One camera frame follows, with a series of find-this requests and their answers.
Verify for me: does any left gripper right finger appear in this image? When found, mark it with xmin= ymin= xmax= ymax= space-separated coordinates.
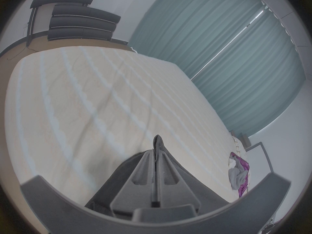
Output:
xmin=156 ymin=150 xmax=201 ymax=210

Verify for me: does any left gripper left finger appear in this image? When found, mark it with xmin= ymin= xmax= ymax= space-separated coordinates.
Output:
xmin=109 ymin=149 xmax=156 ymax=213

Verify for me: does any black T-shirt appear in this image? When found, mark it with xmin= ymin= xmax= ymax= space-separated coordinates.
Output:
xmin=84 ymin=134 xmax=232 ymax=216

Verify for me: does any bed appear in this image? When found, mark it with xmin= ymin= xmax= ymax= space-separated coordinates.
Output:
xmin=4 ymin=46 xmax=271 ymax=215

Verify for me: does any grey garment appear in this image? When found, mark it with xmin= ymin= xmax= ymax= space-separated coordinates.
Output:
xmin=228 ymin=159 xmax=248 ymax=190

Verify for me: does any purple satin garment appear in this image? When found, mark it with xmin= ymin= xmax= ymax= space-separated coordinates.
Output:
xmin=230 ymin=152 xmax=250 ymax=198

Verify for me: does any white printed pillow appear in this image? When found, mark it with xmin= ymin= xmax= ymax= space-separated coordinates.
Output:
xmin=232 ymin=136 xmax=247 ymax=163

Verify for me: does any grey bedside table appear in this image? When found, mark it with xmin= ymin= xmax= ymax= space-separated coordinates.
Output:
xmin=230 ymin=130 xmax=251 ymax=147

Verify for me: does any blue-green curtain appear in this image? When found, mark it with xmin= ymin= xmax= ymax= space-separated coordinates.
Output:
xmin=191 ymin=6 xmax=306 ymax=133
xmin=128 ymin=0 xmax=266 ymax=80

